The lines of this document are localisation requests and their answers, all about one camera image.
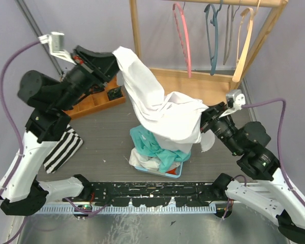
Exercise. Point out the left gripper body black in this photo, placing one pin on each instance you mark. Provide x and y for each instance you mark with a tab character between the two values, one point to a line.
87	66

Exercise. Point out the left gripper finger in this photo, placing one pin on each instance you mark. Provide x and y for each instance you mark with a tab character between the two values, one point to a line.
95	57
106	69

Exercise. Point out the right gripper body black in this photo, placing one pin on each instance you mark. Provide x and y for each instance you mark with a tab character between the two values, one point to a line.
211	119

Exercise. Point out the beige wooden hanger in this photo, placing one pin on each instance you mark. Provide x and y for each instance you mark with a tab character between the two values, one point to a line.
241	55

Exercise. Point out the orange t shirt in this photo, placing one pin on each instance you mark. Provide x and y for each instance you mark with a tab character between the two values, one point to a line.
173	171

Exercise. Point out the teal t shirt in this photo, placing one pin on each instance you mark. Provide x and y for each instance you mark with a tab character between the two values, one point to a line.
146	143

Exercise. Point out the white t shirt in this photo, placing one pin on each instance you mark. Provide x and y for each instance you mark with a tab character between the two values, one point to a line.
162	160

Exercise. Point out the pink hanger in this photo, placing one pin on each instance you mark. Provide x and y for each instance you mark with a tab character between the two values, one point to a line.
183	36

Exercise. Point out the grey metal hanger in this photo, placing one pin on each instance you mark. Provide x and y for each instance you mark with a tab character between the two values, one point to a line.
230	16

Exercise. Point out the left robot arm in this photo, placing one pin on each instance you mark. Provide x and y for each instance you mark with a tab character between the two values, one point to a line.
21	194

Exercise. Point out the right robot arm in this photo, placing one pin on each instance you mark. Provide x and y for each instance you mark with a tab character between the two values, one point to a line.
287	209

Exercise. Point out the wooden compartment tray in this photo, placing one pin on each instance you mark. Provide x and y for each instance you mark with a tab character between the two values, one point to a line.
96	102

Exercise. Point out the dark rolled sock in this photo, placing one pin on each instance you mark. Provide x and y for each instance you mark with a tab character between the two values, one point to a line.
114	93

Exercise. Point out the wooden clothes rack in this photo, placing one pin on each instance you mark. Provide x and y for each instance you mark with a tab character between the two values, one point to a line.
211	87

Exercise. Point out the light blue plastic basket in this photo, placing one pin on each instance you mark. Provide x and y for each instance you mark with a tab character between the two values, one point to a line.
178	172

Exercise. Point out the black white striped cloth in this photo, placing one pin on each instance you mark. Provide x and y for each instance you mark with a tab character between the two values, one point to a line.
68	145

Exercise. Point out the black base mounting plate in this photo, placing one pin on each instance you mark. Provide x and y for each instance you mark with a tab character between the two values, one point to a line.
152	194

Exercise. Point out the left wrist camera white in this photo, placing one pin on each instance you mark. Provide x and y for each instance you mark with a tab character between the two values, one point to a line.
55	42

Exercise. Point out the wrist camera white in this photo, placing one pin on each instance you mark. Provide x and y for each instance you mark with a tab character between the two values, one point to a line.
235	100
55	42

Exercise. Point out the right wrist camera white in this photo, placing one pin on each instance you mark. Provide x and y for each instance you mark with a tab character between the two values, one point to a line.
235	100

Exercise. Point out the aluminium frame rail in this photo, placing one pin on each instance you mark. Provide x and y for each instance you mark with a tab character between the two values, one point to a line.
41	193

